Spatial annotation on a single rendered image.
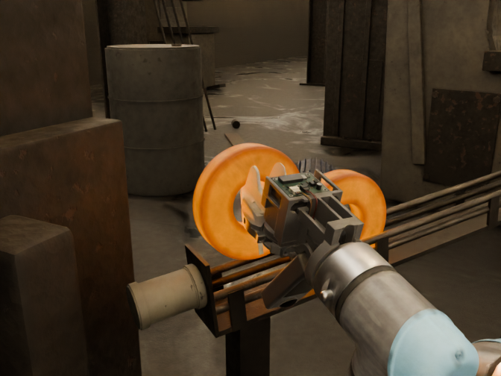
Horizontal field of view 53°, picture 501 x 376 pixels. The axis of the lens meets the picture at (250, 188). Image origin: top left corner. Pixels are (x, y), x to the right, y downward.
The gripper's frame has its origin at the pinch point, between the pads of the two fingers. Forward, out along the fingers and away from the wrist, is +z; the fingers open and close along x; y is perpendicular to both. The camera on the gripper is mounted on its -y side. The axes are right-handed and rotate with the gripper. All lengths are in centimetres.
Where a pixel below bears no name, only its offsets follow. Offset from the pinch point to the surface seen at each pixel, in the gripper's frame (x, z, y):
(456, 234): -37.4, -6.8, -11.2
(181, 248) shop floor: -44, 126, -115
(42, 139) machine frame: 24.3, 9.8, 5.1
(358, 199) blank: -16.6, -3.3, -2.7
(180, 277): 11.0, -4.2, -9.2
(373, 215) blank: -19.7, -4.1, -5.7
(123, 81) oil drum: -44, 228, -70
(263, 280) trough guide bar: 0.3, -7.2, -10.1
